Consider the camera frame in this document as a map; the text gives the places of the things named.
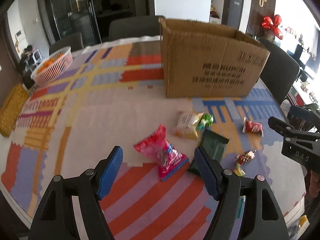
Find pink snack packet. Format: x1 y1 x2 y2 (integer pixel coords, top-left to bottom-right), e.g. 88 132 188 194
133 124 189 181

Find dark green snack packet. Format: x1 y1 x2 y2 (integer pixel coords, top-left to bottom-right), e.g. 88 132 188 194
199 128 229 162

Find pale yellow snack packet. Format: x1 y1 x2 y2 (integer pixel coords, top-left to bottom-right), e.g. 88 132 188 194
172 111 203 140

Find black chair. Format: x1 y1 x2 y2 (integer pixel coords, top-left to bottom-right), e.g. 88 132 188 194
49 33 84 55
259 37 300 105
108 15 164 41

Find colourful patterned table mat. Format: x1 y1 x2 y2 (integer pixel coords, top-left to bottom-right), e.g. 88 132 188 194
1 41 306 239

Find black chair far left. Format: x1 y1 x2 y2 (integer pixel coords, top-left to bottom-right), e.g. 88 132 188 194
49 33 84 55

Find red foil candy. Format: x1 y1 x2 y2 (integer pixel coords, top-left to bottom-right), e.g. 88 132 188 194
235 149 257 165

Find black glass sliding door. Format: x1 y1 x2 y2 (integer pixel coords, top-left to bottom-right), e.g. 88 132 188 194
37 0 101 46

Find small red snack packet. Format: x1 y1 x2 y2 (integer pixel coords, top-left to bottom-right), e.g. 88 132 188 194
242 117 264 137

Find black chair far middle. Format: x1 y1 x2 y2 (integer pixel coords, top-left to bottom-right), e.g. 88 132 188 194
108 15 164 41

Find brown cardboard box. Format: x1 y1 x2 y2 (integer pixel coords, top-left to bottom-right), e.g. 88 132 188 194
159 17 270 98

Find black chair right side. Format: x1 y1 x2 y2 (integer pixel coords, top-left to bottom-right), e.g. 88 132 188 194
259 37 300 105

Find yellow woven tissue box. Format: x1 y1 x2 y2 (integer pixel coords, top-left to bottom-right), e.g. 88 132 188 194
0 83 29 137

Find red heart balloons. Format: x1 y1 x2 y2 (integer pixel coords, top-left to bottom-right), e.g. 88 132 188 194
261 15 283 40

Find green polka-dot lollipop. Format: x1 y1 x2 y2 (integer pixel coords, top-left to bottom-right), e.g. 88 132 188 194
197 114 214 130

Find operator hand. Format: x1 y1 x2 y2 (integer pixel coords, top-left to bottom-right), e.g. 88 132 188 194
309 171 320 198

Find pink basket of oranges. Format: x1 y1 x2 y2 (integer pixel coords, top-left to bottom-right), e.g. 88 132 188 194
30 46 73 87

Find yellow green candy packet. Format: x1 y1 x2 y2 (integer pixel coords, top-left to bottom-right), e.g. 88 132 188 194
233 163 246 177

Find white storage shelf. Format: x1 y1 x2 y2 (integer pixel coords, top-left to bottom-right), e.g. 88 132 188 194
209 5 221 24

